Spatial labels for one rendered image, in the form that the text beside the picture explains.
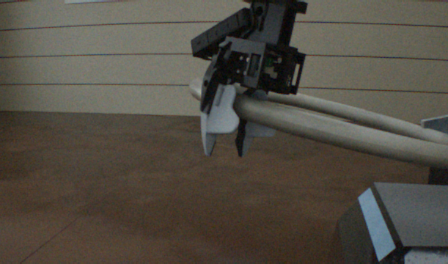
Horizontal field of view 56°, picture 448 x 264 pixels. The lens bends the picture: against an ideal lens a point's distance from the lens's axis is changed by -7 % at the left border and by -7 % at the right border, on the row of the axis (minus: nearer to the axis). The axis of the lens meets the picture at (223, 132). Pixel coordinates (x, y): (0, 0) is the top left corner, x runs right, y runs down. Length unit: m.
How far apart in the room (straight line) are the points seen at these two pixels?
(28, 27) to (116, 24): 1.73
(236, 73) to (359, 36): 6.39
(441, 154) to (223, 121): 0.27
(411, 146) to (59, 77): 7.72
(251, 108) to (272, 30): 0.10
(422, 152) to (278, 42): 0.21
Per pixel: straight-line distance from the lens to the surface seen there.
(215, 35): 0.58
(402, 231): 0.85
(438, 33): 7.15
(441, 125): 0.92
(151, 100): 7.38
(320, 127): 0.51
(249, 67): 0.51
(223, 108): 0.54
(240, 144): 0.59
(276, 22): 0.52
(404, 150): 0.53
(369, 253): 0.86
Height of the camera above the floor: 1.20
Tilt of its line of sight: 12 degrees down
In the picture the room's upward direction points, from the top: straight up
